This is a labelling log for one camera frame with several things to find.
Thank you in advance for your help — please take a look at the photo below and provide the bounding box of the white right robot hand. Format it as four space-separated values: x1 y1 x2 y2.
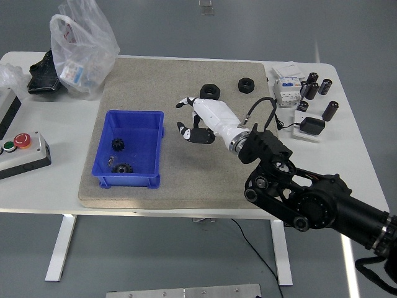
175 96 249 150

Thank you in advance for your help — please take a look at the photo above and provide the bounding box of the large black gear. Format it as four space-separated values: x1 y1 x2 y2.
111 163 133 175

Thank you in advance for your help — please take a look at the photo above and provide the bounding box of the large black hex nut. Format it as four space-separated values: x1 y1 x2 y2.
200 83 221 100

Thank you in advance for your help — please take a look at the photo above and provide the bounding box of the small black hex nut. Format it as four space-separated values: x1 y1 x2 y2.
238 77 256 93

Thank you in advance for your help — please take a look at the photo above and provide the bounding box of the blue plastic box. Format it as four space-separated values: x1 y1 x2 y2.
91 110 165 189

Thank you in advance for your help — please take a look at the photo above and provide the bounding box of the grey emergency stop button box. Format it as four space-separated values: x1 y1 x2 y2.
0 130 53 180

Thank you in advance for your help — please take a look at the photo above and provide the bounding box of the grey-black metal box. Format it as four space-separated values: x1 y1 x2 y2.
0 88 23 140

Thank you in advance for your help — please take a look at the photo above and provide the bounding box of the white circuit breaker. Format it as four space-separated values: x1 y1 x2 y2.
273 76 304 109

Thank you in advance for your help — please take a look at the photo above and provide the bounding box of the grey-brown mat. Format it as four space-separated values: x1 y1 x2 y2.
77 55 288 209

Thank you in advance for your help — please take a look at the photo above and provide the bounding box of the white flat block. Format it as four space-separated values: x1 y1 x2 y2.
290 111 322 143

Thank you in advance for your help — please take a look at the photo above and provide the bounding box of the white paper carton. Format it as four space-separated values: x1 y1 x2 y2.
272 61 305 81

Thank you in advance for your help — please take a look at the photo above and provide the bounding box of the black power adapter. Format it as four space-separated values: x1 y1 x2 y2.
301 117 326 135

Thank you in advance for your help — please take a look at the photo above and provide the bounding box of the metal floor fixture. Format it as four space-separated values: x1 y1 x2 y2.
198 0 215 16

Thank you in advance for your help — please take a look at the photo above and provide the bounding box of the clear plastic bag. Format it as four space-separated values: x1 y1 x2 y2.
50 0 121 101

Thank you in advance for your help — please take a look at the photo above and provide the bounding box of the white-blue carton in bag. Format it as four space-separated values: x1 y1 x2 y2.
60 60 86 84

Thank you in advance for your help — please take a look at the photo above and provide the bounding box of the white right table leg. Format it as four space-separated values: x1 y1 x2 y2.
270 219 294 286

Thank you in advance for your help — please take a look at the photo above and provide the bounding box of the white table leg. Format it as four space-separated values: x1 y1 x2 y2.
45 214 78 282
270 219 294 286

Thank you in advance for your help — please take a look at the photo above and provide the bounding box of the black moulded holder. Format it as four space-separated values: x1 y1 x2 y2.
27 49 68 95

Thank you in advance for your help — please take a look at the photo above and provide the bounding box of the silver metal plate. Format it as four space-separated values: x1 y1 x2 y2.
105 283 262 298

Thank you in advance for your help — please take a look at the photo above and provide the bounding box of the white left table leg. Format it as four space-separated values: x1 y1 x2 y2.
45 214 78 282

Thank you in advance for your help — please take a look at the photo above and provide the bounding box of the clear bubble wrap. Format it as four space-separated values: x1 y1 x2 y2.
0 63 29 100

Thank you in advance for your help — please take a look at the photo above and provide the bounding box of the black adapter cord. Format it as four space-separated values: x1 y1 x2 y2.
274 107 303 131

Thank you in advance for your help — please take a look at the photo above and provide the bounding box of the black floor cable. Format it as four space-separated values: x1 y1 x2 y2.
231 219 285 298

